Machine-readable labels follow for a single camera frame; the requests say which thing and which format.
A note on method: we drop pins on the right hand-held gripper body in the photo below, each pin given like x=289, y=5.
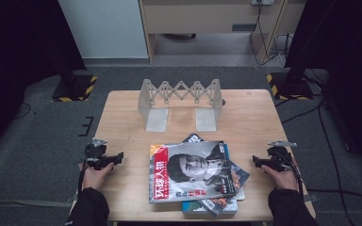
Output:
x=279, y=158

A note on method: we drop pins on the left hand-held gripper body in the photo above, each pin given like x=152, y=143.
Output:
x=94, y=157

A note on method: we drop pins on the expandable metal bookend rack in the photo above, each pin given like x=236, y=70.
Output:
x=157, y=119

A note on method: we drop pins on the grey portrait magazine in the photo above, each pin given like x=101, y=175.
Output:
x=188, y=169

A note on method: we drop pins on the blue book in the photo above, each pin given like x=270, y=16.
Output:
x=191, y=208

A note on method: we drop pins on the person's left hand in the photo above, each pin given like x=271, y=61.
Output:
x=94, y=179

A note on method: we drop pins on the person's right hand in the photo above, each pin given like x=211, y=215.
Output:
x=284, y=180

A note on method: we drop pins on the black floor tape mark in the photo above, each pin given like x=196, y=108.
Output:
x=86, y=125

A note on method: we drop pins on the short grey tape strip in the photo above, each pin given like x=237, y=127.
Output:
x=311, y=197

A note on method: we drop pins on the black yellow-striped stand base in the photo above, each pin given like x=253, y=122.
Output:
x=290, y=88
x=75, y=89

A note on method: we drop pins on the long grey tape strip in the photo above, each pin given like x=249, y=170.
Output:
x=28, y=203

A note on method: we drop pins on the black curtain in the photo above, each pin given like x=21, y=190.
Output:
x=348, y=62
x=19, y=62

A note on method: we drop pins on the white cabinet panel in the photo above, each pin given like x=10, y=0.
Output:
x=106, y=28

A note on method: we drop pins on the light wooden desk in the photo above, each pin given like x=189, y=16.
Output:
x=201, y=19

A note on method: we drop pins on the white power strip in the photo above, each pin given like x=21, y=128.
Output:
x=262, y=2

